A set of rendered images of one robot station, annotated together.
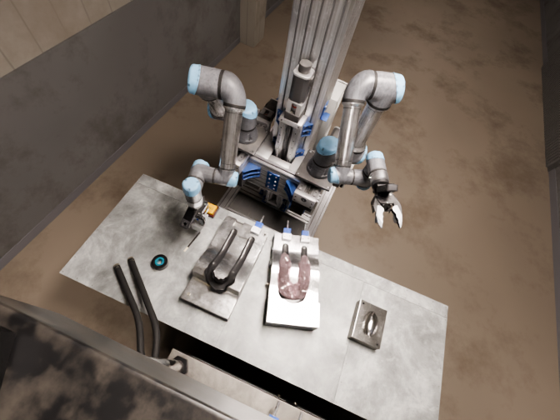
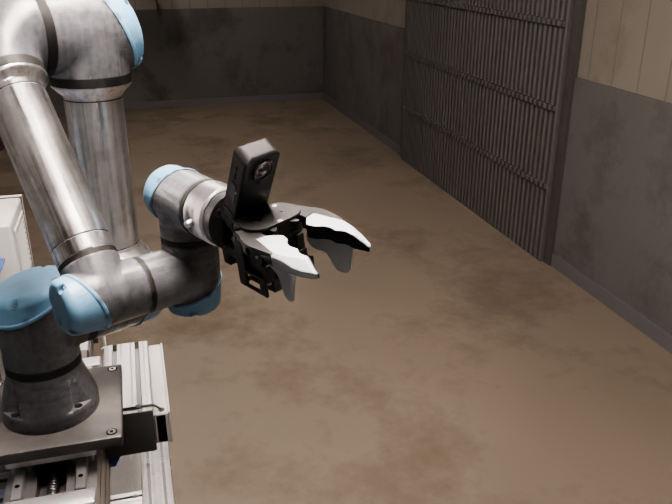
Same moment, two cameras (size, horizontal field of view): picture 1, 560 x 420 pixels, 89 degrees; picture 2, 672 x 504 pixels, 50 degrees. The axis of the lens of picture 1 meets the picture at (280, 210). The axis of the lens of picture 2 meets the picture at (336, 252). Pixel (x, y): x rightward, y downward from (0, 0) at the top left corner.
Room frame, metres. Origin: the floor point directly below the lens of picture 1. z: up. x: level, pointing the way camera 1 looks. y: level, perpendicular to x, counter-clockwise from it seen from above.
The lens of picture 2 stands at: (-0.01, -0.11, 1.74)
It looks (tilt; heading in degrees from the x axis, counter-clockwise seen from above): 23 degrees down; 333
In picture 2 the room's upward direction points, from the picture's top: straight up
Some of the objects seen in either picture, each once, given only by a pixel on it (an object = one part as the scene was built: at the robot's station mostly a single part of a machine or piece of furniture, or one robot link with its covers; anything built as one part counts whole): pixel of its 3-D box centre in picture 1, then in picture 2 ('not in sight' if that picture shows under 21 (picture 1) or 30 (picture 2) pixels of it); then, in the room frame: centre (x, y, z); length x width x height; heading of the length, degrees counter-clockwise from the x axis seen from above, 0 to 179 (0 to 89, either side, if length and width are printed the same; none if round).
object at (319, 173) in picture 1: (321, 163); (47, 381); (1.10, -0.16, 1.09); 0.15 x 0.15 x 0.10
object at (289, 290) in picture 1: (294, 273); not in sight; (0.49, -0.17, 0.90); 0.26 x 0.18 x 0.08; 9
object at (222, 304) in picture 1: (227, 263); not in sight; (0.45, 0.19, 0.87); 0.50 x 0.26 x 0.14; 171
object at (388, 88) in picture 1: (365, 124); (101, 172); (1.14, -0.29, 1.41); 0.15 x 0.12 x 0.55; 104
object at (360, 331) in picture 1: (367, 324); not in sight; (0.35, -0.61, 0.84); 0.20 x 0.15 x 0.07; 171
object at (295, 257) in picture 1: (294, 277); not in sight; (0.48, -0.17, 0.86); 0.50 x 0.26 x 0.11; 9
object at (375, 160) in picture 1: (375, 165); (186, 201); (0.88, -0.35, 1.43); 0.11 x 0.08 x 0.09; 14
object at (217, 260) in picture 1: (230, 258); not in sight; (0.47, 0.18, 0.92); 0.35 x 0.16 x 0.09; 171
